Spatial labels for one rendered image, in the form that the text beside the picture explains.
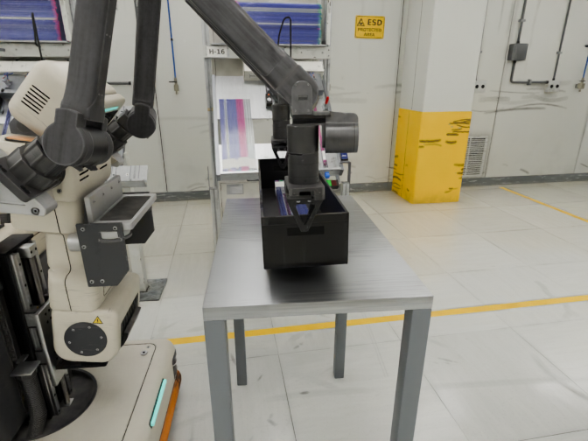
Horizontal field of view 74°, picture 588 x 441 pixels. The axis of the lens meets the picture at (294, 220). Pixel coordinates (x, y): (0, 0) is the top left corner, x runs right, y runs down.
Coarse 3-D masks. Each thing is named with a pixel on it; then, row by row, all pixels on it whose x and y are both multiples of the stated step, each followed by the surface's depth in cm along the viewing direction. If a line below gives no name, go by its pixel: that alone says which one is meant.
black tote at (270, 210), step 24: (264, 168) 129; (264, 192) 126; (264, 216) 75; (288, 216) 75; (336, 216) 76; (264, 240) 76; (288, 240) 77; (312, 240) 77; (336, 240) 78; (264, 264) 78; (288, 264) 78; (312, 264) 79
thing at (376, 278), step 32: (224, 224) 114; (256, 224) 114; (352, 224) 114; (224, 256) 93; (256, 256) 93; (352, 256) 93; (384, 256) 93; (224, 288) 79; (256, 288) 79; (288, 288) 79; (320, 288) 79; (352, 288) 79; (384, 288) 79; (416, 288) 79; (224, 320) 74; (416, 320) 78; (224, 352) 77; (416, 352) 81; (224, 384) 79; (416, 384) 84; (224, 416) 82
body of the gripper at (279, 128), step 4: (272, 124) 124; (276, 124) 122; (280, 124) 122; (284, 124) 122; (272, 128) 124; (276, 128) 122; (280, 128) 122; (284, 128) 122; (276, 132) 123; (280, 132) 123; (284, 132) 123; (272, 136) 128; (276, 136) 123; (280, 136) 123; (284, 136) 123; (272, 140) 121; (276, 140) 121; (280, 140) 121; (284, 140) 121; (276, 144) 122
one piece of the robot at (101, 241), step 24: (96, 192) 92; (120, 192) 108; (144, 192) 112; (96, 216) 91; (120, 216) 94; (144, 216) 114; (72, 240) 90; (96, 240) 89; (120, 240) 89; (144, 240) 117; (96, 264) 91; (120, 264) 92
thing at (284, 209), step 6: (276, 180) 127; (282, 180) 127; (276, 186) 120; (282, 186) 120; (276, 192) 115; (282, 192) 114; (276, 198) 117; (282, 198) 109; (282, 204) 103; (288, 204) 103; (282, 210) 99; (288, 210) 99; (300, 210) 98; (306, 210) 98
